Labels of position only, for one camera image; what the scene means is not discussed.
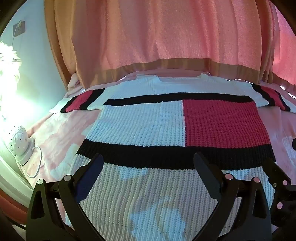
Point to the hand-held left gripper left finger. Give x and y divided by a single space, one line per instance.
88 183

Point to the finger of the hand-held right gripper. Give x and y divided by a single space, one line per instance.
276 172

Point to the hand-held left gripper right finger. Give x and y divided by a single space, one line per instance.
208 172

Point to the white red black knit sweater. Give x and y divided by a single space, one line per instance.
148 129

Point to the pink patterned blanket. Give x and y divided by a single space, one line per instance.
57 134

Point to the white dotted night lamp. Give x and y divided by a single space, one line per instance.
17 141

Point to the pink pillow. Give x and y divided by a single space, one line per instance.
75 82

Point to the white fluffy bright lamp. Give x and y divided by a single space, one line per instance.
8 76

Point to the pink curtain with tan hem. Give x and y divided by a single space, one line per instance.
166 32

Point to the wall socket with plug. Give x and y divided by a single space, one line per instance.
19 27

